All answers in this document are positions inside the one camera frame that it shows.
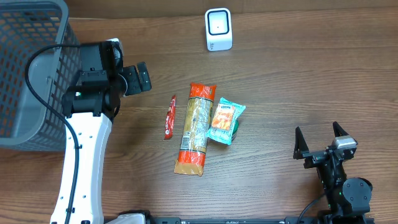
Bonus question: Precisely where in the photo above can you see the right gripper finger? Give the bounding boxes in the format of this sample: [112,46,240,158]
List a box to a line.
[293,127,309,160]
[333,121,349,137]

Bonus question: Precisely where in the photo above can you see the red chocolate bar wrapper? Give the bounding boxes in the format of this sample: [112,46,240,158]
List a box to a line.
[164,95,176,139]

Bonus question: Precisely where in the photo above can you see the teal tissue pack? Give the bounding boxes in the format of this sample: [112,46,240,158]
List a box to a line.
[206,97,246,145]

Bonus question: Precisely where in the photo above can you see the spaghetti pack orange ends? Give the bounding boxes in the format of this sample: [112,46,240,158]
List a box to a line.
[174,83,216,176]

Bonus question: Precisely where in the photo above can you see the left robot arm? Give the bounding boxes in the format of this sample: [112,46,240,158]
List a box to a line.
[50,62,152,223]

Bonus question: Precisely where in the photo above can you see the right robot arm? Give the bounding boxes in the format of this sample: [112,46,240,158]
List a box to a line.
[293,121,374,223]

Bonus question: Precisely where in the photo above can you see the white barcode scanner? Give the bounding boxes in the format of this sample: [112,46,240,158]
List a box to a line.
[205,7,233,52]

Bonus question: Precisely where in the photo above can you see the grey plastic mesh basket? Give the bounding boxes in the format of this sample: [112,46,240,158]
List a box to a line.
[1,0,81,151]

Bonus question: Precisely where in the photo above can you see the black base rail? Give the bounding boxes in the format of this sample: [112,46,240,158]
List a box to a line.
[149,216,376,224]

